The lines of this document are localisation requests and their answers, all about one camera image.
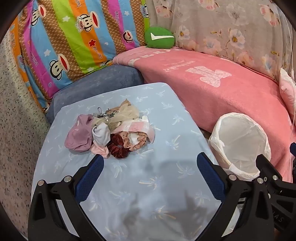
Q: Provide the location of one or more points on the blue-grey cushion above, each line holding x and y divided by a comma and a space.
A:
97, 78

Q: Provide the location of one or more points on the light blue printed tablecloth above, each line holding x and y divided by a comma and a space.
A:
138, 166

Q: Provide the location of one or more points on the dark red velvet scrunchie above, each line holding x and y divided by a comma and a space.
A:
113, 139

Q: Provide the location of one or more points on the purple cloth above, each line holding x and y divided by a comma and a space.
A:
78, 134

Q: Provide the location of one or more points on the striped cartoon monkey pillow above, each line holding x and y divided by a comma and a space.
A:
69, 34

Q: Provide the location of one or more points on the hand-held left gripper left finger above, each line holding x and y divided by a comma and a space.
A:
92, 172

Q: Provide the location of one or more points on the leopard print scrunchie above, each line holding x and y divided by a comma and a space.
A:
138, 141

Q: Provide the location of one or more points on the green round plush cushion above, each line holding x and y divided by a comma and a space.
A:
159, 42

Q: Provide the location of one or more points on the floral beige pillow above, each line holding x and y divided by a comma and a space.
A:
231, 30

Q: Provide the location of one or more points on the small pink pillow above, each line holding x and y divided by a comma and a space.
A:
288, 92

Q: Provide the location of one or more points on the pink blanket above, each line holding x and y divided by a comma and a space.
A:
208, 92

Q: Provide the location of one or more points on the pink white striped sock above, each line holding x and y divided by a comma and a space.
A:
138, 127

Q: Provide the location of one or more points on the white plastic-lined waste bin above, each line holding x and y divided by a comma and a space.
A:
238, 139

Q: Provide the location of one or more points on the pale pink cloth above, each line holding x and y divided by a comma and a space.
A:
99, 151

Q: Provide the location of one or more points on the beige sheer stocking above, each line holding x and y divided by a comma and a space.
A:
127, 111

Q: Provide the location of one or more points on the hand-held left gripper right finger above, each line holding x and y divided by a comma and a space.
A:
210, 172

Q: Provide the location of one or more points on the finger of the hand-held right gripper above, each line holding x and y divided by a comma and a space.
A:
266, 168
293, 153

